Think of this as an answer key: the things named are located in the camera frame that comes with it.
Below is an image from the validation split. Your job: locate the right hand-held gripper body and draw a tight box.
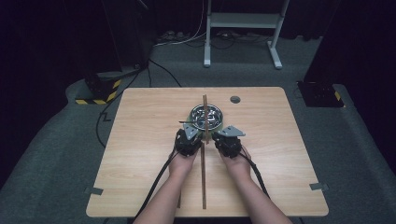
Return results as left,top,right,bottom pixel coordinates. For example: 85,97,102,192
214,125,247,160

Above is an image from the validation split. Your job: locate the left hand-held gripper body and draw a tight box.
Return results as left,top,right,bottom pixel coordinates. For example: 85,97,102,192
174,123,204,158

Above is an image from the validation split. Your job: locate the shiny metal bowl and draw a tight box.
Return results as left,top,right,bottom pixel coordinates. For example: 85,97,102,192
189,104,224,132

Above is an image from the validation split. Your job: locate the person's left hand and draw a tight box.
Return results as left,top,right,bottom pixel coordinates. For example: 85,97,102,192
167,148,199,179

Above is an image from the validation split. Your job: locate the person's right hand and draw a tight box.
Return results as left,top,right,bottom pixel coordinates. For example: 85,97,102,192
219,145,253,181

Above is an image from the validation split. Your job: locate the grey tape strip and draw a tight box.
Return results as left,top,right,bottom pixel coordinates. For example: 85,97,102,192
83,186,105,196
309,182,330,191

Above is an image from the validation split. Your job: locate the black stand with striped base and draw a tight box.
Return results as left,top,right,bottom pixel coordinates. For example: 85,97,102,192
75,69,122,106

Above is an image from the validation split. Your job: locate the power strip with plugs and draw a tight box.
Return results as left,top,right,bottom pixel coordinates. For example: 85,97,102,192
156,30,189,44

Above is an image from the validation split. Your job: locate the white metal stand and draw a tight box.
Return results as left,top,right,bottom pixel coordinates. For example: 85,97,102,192
203,0,290,70

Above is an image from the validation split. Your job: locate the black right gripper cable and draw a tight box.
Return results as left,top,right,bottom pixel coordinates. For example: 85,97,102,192
240,151,271,200

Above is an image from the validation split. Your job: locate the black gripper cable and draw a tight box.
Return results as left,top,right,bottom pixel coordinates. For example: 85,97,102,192
133,150,181,222
240,151,271,200

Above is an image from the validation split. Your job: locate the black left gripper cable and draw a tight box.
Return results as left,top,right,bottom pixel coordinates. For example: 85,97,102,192
133,150,181,222

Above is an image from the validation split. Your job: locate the black floor cable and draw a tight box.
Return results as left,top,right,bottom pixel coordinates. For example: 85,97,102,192
94,58,183,149

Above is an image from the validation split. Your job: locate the black cable bundle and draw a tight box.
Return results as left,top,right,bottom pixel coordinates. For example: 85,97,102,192
210,30,273,50

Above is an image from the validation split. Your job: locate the white floor cable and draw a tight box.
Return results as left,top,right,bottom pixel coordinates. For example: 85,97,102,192
153,0,208,49

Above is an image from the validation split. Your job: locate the black floor base plate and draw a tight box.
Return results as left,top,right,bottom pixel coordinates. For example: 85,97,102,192
296,80,346,109

